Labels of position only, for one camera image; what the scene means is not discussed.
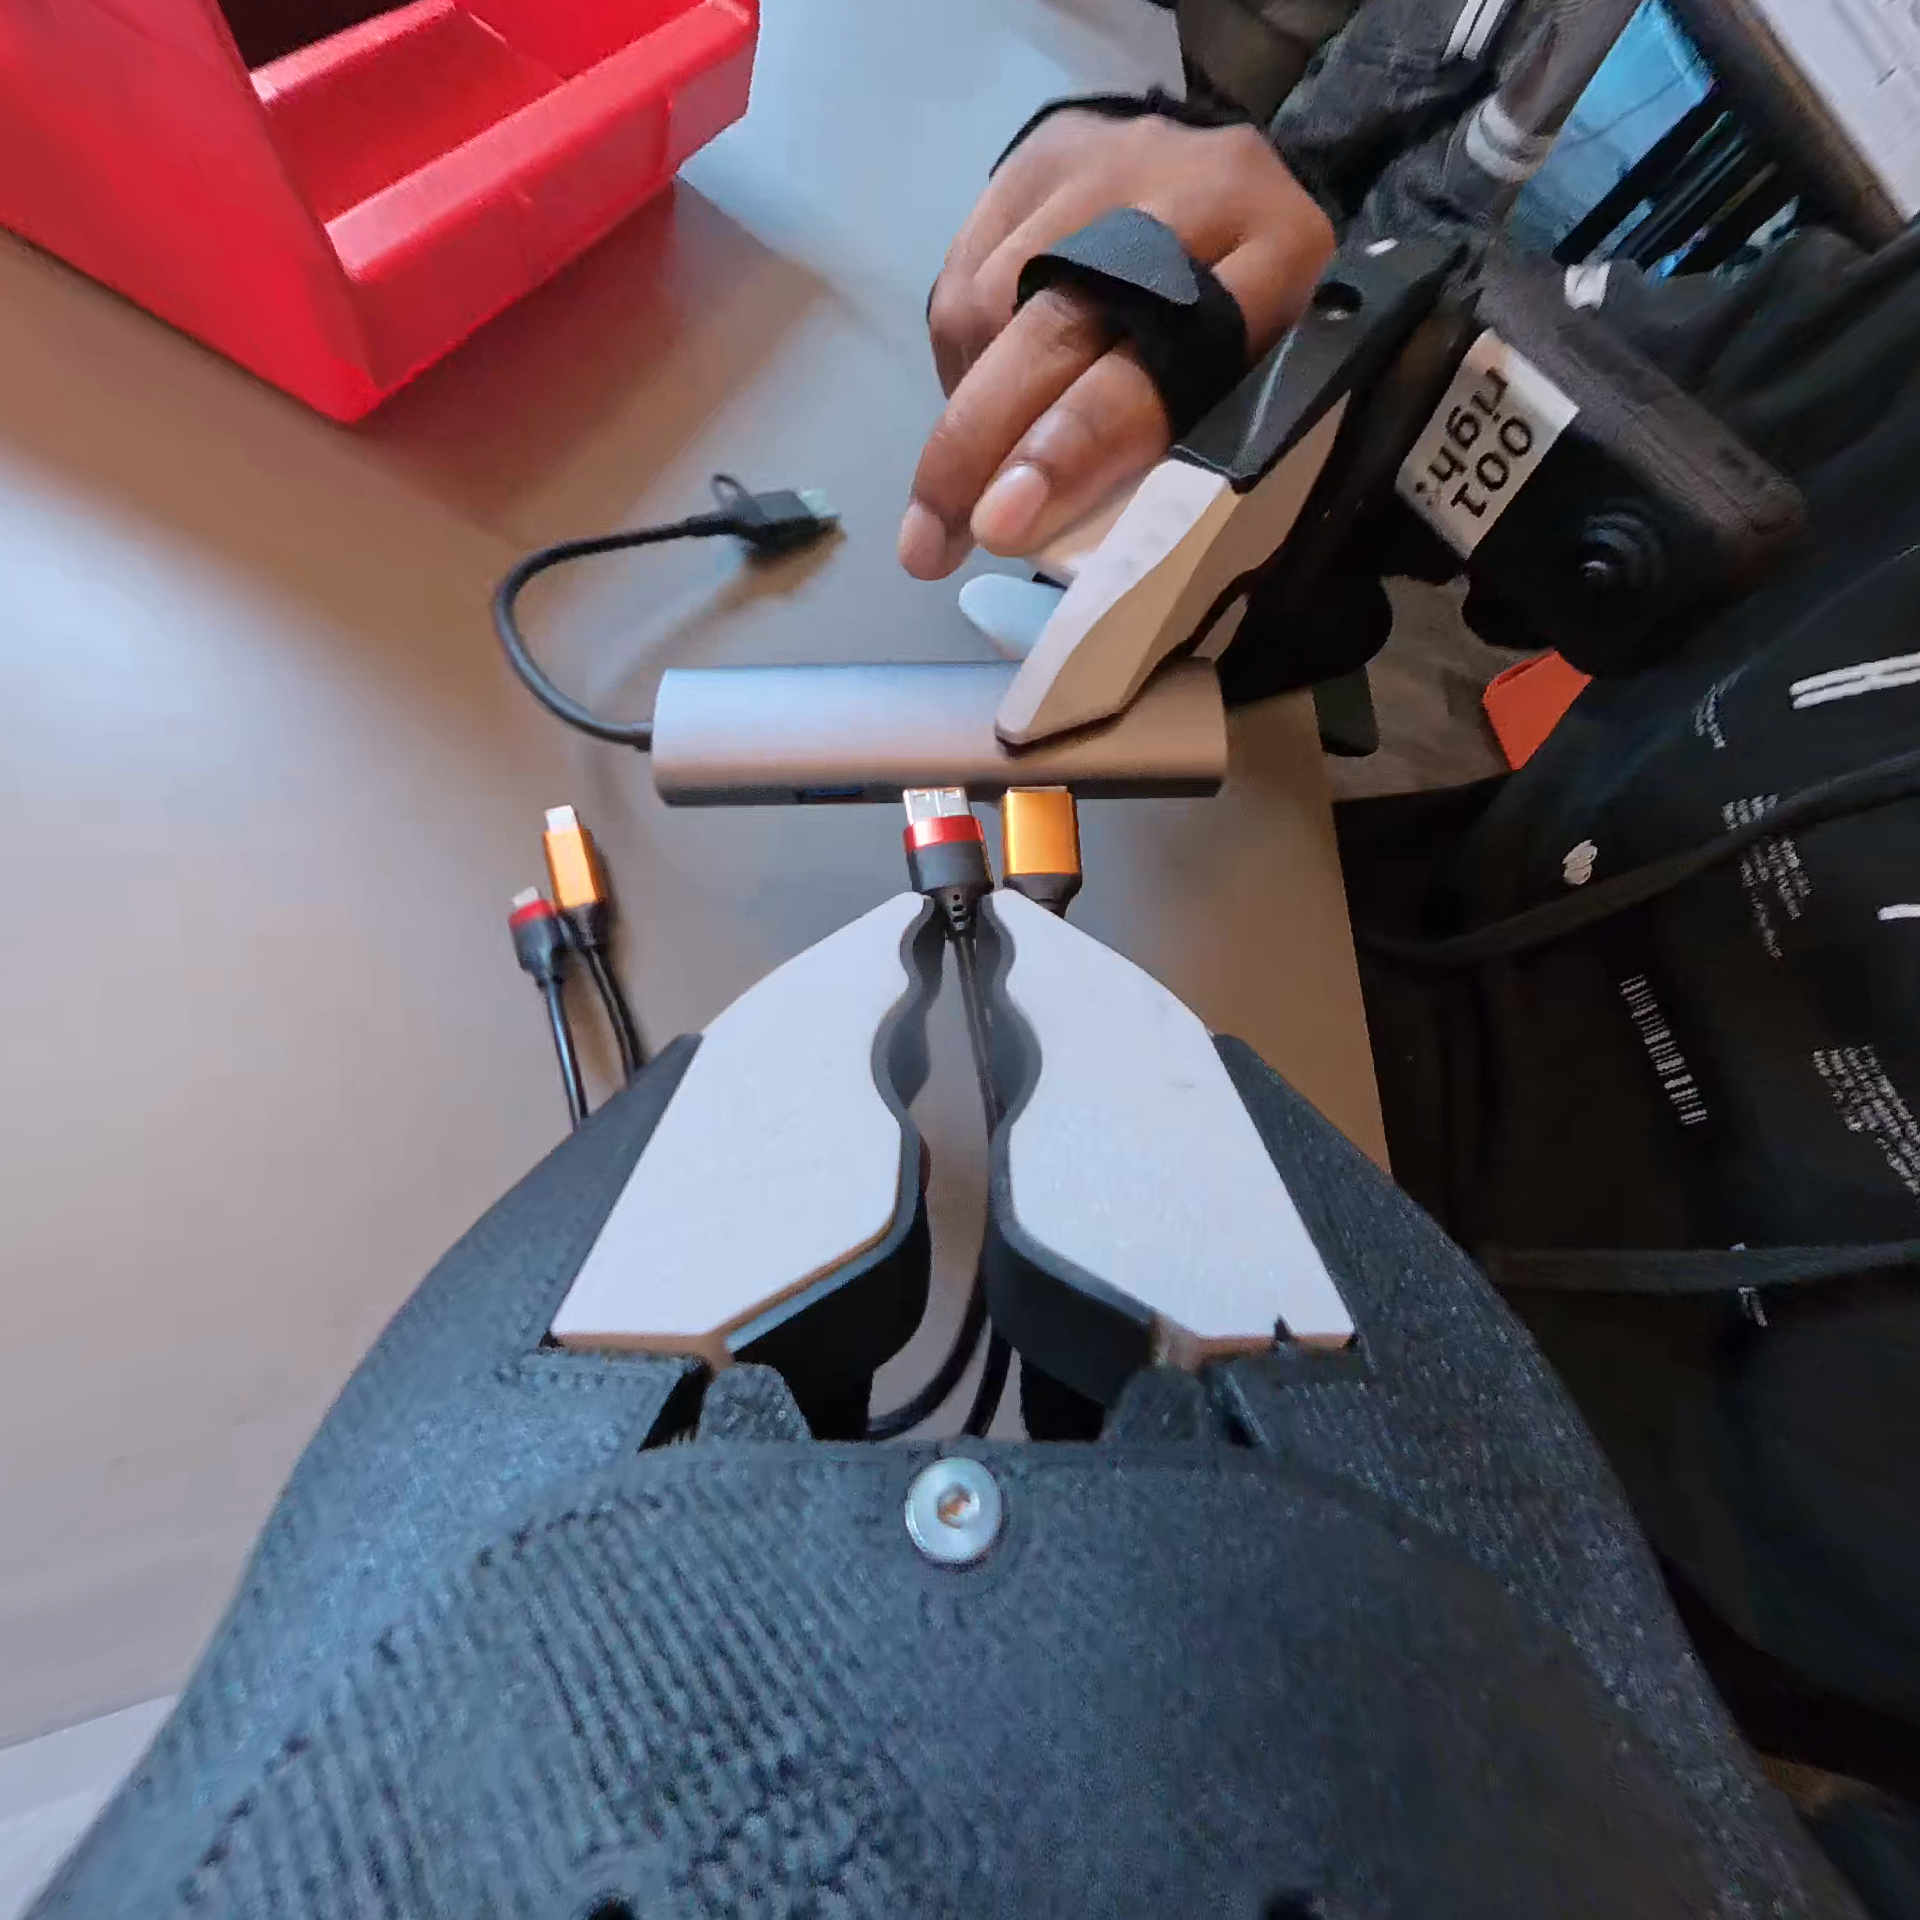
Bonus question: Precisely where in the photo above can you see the black red-collar USB cable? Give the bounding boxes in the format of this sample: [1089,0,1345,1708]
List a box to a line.
[507,781,1012,1440]

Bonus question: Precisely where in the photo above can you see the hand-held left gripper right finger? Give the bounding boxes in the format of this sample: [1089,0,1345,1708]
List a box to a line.
[979,891,1359,1406]

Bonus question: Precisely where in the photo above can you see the red plastic bin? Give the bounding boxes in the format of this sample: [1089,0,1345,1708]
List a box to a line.
[0,0,765,423]

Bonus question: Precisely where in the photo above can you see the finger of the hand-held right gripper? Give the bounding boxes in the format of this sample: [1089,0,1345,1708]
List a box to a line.
[994,397,1352,756]

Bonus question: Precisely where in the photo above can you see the black braided gold-plug cable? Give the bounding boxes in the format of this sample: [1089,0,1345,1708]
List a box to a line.
[544,784,1083,1440]

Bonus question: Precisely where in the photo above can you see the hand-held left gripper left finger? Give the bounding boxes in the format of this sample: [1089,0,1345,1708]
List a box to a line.
[549,891,937,1406]

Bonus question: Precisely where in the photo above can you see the grey cable with plug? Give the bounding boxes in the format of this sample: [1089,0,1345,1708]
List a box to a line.
[489,471,845,751]

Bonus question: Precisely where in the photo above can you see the grey slim USB hub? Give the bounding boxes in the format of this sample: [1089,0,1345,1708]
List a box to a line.
[647,661,1232,808]

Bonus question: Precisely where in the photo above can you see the white printed sign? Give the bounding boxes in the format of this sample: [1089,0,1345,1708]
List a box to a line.
[1726,0,1920,236]

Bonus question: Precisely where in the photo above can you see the orange-red flat object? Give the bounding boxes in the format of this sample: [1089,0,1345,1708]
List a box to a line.
[1482,652,1597,774]

